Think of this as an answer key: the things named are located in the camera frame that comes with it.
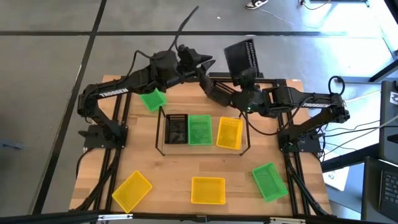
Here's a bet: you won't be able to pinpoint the black desk foot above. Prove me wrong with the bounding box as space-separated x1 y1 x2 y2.
337 58 398 84

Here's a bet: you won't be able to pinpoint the black flat bracket bar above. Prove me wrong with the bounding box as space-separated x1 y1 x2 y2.
208 71 264 79

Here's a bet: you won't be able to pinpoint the white power cable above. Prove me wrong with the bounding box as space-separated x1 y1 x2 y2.
337 89 382 104

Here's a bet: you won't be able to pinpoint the yellow plastic basket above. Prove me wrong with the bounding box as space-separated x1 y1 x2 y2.
111 170 154 214
190 176 226 205
216 116 244 151

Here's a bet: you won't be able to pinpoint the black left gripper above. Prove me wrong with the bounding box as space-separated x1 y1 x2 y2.
178 45 216 74

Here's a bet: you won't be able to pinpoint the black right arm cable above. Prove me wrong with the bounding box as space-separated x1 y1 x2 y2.
328 75 346 96

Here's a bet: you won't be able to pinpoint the green plastic basket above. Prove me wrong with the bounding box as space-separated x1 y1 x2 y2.
251 162 289 203
139 88 168 113
188 114 213 146

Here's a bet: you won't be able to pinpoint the black desk edge bar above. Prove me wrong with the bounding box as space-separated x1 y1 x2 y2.
321 143 382 173

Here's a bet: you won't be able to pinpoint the black case with white sticker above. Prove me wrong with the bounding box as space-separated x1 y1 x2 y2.
378 80 398 165

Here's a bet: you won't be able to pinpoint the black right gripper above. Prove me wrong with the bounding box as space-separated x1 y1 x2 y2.
233 67 273 114

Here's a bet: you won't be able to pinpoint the black crossbeam with silver brackets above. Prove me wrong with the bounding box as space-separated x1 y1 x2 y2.
0 210 374 224

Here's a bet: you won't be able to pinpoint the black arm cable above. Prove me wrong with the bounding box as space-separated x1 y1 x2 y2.
167 5 200 52
328 75 346 96

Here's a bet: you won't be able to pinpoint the wooden shelf with black legs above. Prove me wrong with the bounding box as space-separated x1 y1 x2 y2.
155 105 252 156

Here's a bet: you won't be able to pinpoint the dark laptop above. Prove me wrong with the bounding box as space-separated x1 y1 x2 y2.
361 156 398 223

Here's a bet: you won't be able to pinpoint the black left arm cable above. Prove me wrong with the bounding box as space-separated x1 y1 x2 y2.
167 5 200 52

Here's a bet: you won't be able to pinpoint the person's feet in sneakers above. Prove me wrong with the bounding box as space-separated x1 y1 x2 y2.
245 0 269 10

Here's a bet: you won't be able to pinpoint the white paper sheet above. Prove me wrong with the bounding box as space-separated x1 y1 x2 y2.
322 167 351 192

